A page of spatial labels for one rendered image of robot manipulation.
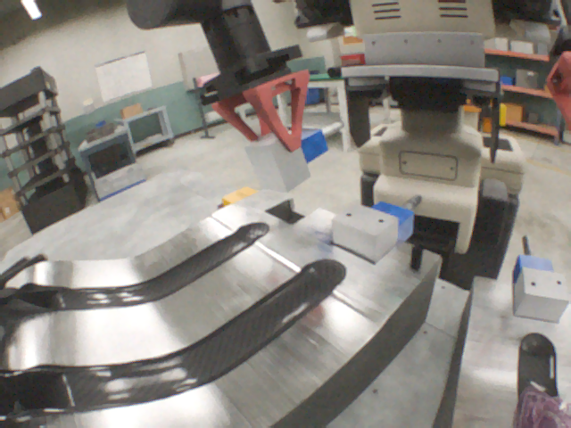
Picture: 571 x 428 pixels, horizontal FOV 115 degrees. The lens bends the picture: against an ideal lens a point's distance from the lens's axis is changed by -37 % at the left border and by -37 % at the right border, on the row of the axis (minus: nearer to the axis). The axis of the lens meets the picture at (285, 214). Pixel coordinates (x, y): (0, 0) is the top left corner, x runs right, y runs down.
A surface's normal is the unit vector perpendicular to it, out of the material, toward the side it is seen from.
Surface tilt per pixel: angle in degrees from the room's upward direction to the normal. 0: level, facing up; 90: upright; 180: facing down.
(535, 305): 90
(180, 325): 6
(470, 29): 98
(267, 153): 98
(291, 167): 82
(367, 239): 90
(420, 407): 0
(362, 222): 0
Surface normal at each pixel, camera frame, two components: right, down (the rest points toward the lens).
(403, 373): -0.15, -0.87
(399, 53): -0.56, 0.47
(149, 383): 0.20, -0.96
